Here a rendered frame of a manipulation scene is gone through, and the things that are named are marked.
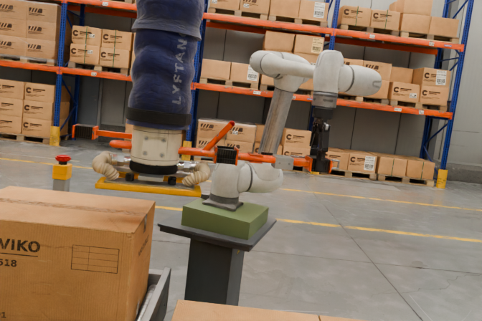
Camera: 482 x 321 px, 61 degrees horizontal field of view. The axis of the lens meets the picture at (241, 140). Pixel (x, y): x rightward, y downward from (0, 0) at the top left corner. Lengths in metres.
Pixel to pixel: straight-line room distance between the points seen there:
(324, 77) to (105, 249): 0.95
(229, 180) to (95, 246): 0.89
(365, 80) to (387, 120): 8.97
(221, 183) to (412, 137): 8.98
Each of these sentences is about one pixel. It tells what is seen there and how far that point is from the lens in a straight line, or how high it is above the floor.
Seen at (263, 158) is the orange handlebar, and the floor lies 1.21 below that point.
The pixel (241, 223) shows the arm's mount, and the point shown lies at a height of 0.83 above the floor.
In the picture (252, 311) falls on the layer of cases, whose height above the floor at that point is 0.54.
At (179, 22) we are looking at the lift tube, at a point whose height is 1.63.
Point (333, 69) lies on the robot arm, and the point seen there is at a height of 1.55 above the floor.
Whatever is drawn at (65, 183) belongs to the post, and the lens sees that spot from 2.15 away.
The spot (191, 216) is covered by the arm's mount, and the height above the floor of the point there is 0.80.
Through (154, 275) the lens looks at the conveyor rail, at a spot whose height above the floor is 0.59.
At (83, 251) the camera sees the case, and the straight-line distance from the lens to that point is 1.46.
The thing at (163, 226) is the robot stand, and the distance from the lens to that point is 2.11.
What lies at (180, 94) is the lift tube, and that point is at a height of 1.40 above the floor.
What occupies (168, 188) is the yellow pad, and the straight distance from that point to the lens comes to 1.38.
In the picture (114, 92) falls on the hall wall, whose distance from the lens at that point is 10.23.
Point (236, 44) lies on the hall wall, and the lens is 9.93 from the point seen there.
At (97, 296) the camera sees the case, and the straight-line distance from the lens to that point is 1.51.
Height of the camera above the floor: 1.42
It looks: 6 degrees down
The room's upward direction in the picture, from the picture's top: 7 degrees clockwise
